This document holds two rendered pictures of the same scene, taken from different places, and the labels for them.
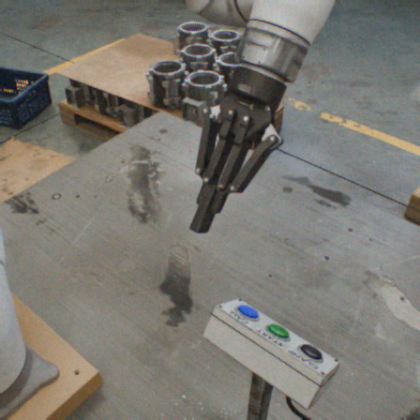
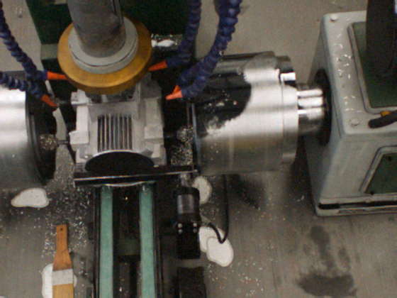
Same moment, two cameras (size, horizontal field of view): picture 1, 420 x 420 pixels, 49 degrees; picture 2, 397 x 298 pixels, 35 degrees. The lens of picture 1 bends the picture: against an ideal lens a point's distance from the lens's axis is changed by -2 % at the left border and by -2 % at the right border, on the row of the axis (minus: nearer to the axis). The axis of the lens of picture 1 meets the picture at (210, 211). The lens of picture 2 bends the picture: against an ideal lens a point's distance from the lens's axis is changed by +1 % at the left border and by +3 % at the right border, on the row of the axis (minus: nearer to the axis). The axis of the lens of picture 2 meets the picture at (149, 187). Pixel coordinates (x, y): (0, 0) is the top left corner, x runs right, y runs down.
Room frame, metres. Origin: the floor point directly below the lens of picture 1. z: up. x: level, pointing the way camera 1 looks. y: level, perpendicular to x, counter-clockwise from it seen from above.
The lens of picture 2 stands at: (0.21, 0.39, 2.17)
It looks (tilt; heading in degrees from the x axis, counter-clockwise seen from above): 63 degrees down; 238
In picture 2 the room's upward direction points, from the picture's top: 11 degrees counter-clockwise
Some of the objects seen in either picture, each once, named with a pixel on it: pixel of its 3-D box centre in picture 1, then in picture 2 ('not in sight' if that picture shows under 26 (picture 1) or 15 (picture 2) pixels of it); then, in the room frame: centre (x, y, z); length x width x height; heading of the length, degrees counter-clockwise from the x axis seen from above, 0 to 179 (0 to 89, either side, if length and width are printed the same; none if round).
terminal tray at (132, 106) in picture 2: not in sight; (113, 89); (-0.18, -0.31, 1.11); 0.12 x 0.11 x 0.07; 51
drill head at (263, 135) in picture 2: not in sight; (251, 113); (-0.37, -0.09, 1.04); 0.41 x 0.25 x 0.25; 141
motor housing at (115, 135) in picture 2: not in sight; (120, 130); (-0.15, -0.28, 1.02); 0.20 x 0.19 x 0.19; 51
